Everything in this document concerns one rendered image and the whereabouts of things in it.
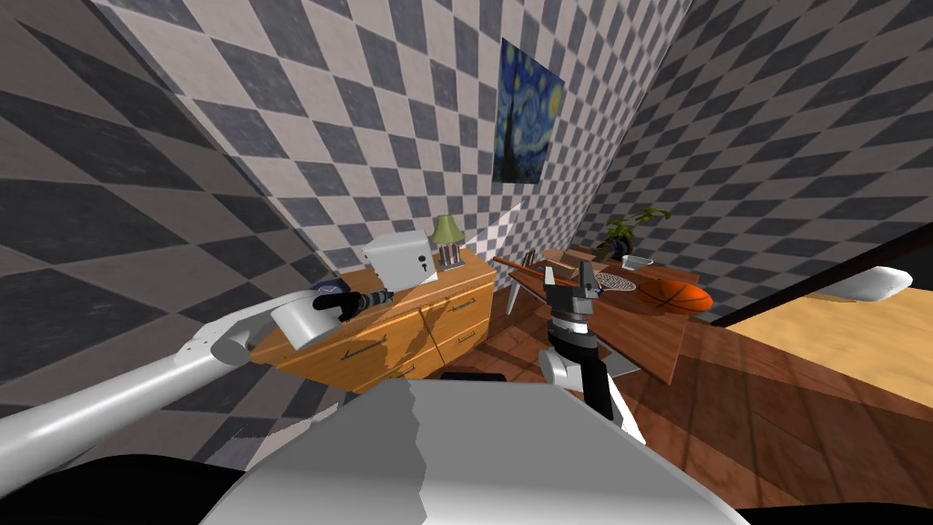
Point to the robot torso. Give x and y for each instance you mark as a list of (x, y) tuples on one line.
[(474, 452)]

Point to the brown wooden desk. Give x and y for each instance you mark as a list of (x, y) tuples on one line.
[(641, 335)]

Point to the yellow bed with white pillow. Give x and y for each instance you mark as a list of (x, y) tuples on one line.
[(845, 335)]

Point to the blue starry night painting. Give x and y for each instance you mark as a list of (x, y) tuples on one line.
[(526, 109)]

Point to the orange wooden dresser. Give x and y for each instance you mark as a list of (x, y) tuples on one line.
[(408, 328)]

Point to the white bowl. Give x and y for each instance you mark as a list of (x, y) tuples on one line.
[(638, 262)]

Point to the green shade table lamp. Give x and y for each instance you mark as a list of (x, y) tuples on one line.
[(447, 232)]

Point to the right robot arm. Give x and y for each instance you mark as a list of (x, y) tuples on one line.
[(583, 364)]

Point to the brown baseball bat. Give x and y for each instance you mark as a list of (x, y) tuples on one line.
[(525, 266)]

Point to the tennis racket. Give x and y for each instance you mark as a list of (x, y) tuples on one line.
[(616, 281)]

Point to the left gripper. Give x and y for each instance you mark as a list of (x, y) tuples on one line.
[(342, 302)]

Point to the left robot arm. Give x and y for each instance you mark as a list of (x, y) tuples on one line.
[(109, 397)]

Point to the orange basketball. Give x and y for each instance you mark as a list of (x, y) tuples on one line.
[(674, 297)]

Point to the white box with keyhole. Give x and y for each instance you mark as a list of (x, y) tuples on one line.
[(401, 266)]

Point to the green potted plant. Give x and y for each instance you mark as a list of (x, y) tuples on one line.
[(625, 233)]

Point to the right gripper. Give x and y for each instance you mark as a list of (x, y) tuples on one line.
[(572, 302)]

